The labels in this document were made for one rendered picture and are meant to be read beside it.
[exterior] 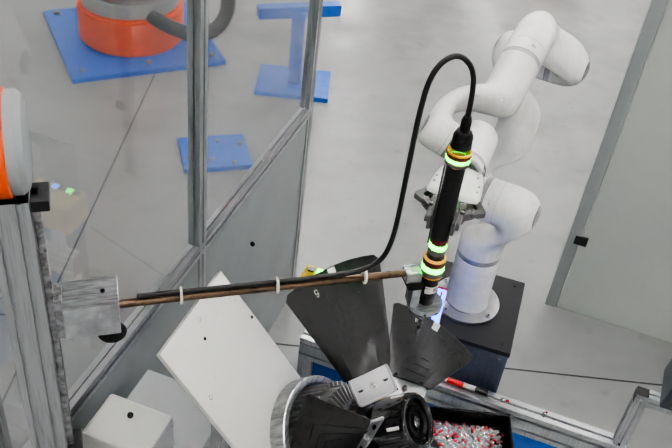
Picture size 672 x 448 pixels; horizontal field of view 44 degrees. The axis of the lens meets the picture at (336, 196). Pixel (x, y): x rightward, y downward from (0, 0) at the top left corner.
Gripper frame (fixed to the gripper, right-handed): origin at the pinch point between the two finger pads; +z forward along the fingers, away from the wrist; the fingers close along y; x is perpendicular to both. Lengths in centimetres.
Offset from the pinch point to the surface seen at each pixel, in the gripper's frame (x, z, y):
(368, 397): -42.7, 8.5, 5.7
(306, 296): -24.5, 4.8, 22.5
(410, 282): -13.1, 4.2, 2.8
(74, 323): -12, 40, 51
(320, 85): -161, -309, 125
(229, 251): -84, -63, 70
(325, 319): -28.8, 5.0, 18.0
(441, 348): -49, -18, -5
